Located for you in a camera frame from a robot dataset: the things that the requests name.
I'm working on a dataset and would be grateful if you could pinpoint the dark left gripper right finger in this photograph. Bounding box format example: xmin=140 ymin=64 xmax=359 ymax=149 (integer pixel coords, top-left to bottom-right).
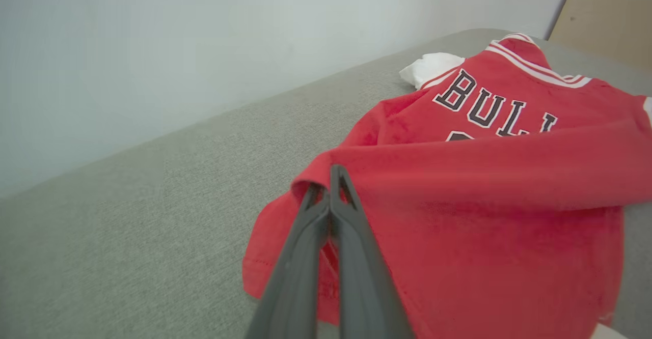
xmin=329 ymin=164 xmax=416 ymax=339

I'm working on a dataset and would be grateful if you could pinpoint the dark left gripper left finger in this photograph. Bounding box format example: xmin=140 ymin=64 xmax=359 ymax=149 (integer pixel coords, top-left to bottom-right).
xmin=246 ymin=182 xmax=332 ymax=339

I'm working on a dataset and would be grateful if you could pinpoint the red Bulls jersey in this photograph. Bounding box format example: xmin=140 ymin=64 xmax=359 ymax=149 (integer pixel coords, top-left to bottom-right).
xmin=242 ymin=33 xmax=652 ymax=339

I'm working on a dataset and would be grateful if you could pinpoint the grey fabric sofa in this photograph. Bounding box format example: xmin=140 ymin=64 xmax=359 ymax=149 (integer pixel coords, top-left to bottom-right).
xmin=0 ymin=27 xmax=652 ymax=339

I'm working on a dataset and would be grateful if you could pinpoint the beige wooden panel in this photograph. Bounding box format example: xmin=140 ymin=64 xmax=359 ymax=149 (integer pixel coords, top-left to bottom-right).
xmin=548 ymin=0 xmax=652 ymax=72

